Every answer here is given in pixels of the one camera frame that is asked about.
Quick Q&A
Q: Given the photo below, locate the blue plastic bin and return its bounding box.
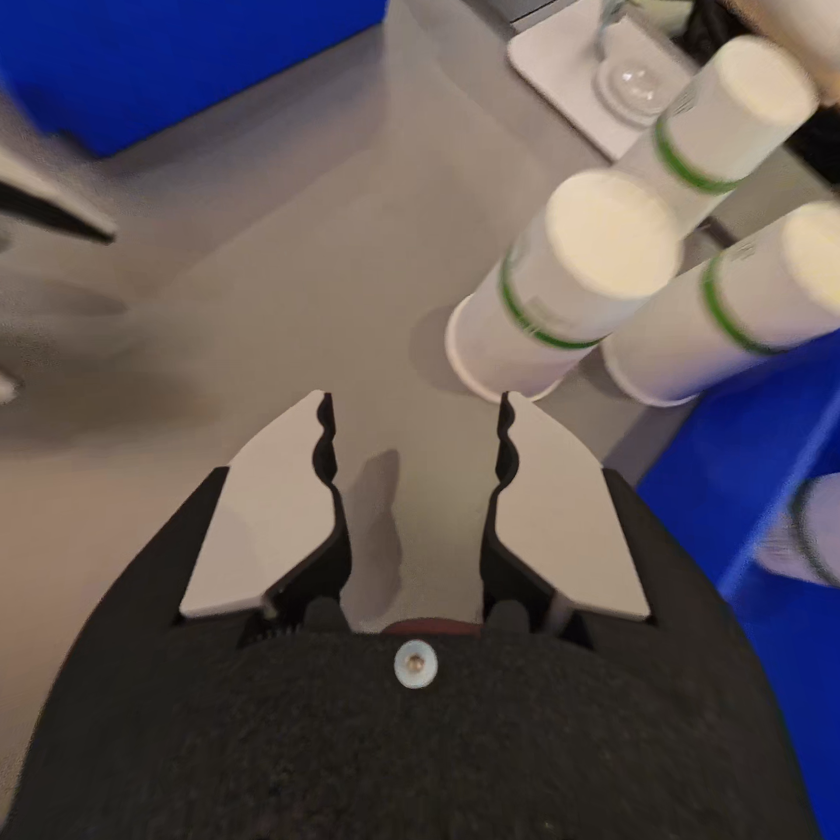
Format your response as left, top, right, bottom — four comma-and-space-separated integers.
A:
0, 0, 389, 160
635, 341, 840, 840

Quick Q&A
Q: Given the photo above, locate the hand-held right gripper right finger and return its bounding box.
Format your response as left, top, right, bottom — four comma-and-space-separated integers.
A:
479, 391, 652, 641

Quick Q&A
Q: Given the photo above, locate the white sign stand base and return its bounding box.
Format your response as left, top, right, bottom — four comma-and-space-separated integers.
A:
507, 0, 700, 163

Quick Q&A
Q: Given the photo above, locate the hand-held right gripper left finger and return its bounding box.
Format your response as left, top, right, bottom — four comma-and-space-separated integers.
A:
177, 390, 353, 641

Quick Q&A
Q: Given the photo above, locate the white paper cup green band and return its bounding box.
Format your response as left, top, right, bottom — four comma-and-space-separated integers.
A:
600, 202, 840, 409
445, 169, 682, 403
617, 35, 820, 238
755, 472, 840, 589

